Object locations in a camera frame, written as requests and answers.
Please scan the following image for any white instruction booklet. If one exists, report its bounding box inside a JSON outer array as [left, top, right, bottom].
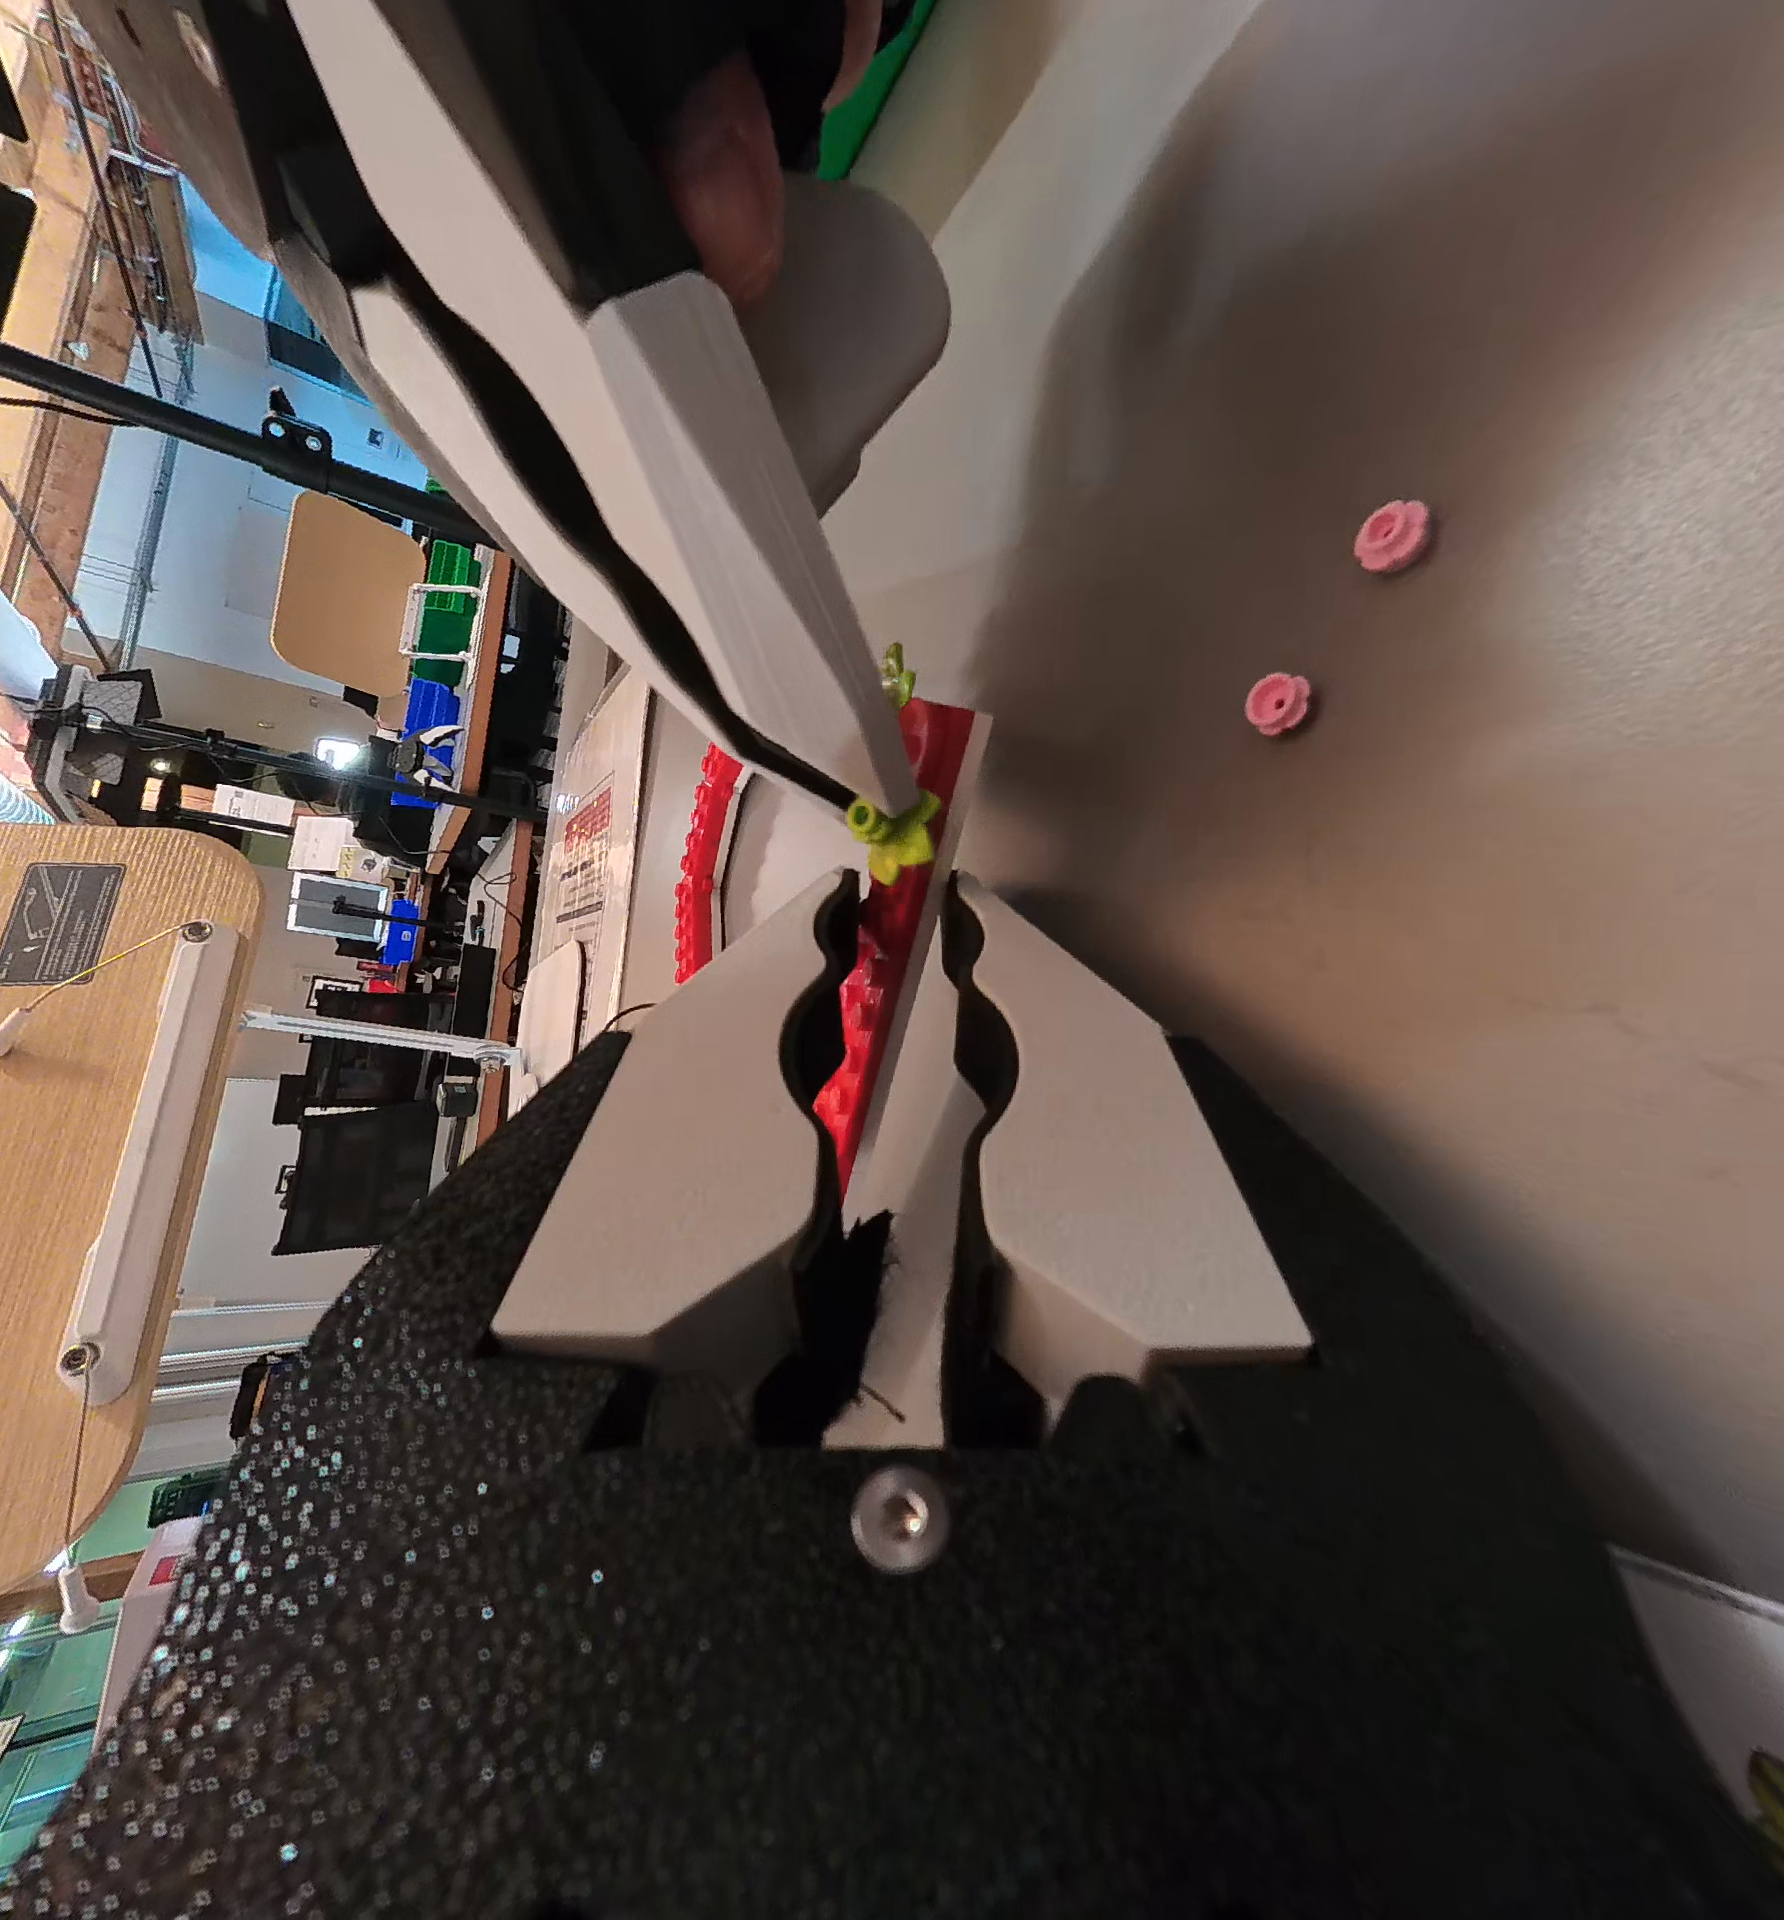
[[1608, 1544, 1784, 1920]]

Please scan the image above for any person's right hand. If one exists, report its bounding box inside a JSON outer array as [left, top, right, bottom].
[[666, 63, 793, 310]]

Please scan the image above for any black pole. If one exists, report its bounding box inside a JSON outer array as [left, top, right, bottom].
[[0, 343, 513, 550]]

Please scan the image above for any light wooden table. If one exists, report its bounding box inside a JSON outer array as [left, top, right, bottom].
[[0, 821, 264, 1637]]

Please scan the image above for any white sheet with red print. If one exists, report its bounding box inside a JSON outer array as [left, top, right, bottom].
[[538, 673, 659, 1037]]

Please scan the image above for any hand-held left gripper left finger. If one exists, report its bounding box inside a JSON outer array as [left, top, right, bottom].
[[486, 865, 864, 1373]]

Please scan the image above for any red lego heart frame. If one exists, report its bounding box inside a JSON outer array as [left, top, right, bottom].
[[675, 696, 1001, 1442]]

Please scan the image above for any black mesh chair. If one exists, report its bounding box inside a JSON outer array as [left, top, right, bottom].
[[274, 1101, 460, 1254]]

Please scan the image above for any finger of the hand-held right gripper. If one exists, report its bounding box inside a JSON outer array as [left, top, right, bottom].
[[348, 287, 842, 789], [292, 0, 937, 812]]

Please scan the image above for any wooden chair back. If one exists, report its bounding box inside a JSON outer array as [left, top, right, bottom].
[[269, 492, 431, 700]]

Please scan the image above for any green storage bin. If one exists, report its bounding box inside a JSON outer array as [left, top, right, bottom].
[[419, 539, 492, 653]]

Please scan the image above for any green lego baseplate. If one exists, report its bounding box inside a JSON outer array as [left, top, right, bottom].
[[817, 0, 941, 181]]

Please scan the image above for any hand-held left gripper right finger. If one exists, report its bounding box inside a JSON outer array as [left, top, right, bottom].
[[941, 874, 1319, 1380]]

